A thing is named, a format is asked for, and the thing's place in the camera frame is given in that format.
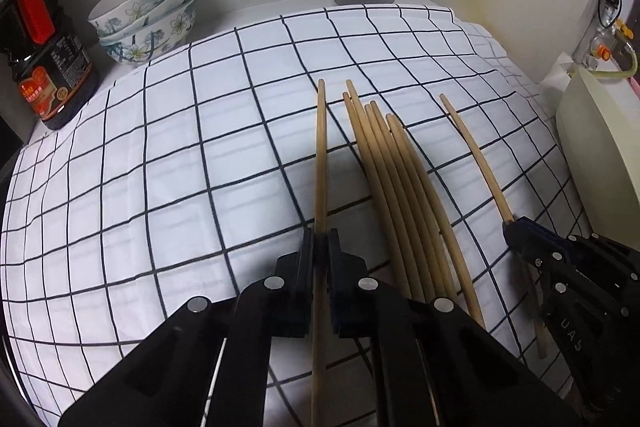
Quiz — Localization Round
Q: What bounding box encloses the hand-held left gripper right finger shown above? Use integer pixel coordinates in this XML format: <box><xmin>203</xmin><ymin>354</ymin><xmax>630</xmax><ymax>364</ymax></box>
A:
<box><xmin>326</xmin><ymin>228</ymin><xmax>586</xmax><ymax>427</ymax></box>

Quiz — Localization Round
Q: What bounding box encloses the white black checked cloth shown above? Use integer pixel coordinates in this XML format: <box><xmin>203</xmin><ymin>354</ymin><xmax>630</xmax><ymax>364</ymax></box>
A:
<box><xmin>0</xmin><ymin>2</ymin><xmax>596</xmax><ymax>427</ymax></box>

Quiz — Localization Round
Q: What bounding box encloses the dark sauce jug red handle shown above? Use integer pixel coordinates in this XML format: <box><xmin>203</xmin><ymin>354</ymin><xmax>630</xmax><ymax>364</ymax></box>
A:
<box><xmin>0</xmin><ymin>0</ymin><xmax>100</xmax><ymax>131</ymax></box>

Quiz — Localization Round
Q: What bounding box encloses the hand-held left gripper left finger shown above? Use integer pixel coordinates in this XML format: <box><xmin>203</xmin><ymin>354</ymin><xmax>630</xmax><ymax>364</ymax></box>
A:
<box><xmin>59</xmin><ymin>227</ymin><xmax>317</xmax><ymax>427</ymax></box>

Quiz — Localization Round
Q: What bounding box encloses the cream plastic basin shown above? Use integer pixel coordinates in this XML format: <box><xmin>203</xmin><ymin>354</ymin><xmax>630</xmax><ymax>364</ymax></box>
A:
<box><xmin>555</xmin><ymin>66</ymin><xmax>640</xmax><ymax>253</ymax></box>

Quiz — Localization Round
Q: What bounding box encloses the bundle of wooden chopsticks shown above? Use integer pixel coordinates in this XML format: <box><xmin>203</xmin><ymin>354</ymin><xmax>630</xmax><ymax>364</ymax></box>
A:
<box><xmin>341</xmin><ymin>79</ymin><xmax>487</xmax><ymax>330</ymax></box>

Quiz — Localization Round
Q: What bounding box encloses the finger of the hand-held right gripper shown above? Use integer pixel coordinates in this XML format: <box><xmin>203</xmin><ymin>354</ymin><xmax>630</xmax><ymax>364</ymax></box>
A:
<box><xmin>517</xmin><ymin>217</ymin><xmax>640</xmax><ymax>258</ymax></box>
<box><xmin>502</xmin><ymin>221</ymin><xmax>636</xmax><ymax>298</ymax></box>

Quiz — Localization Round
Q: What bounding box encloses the single wooden chopstick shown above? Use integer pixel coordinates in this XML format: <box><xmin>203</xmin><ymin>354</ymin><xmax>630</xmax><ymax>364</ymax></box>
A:
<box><xmin>310</xmin><ymin>78</ymin><xmax>329</xmax><ymax>427</ymax></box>
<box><xmin>439</xmin><ymin>93</ymin><xmax>549</xmax><ymax>360</ymax></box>

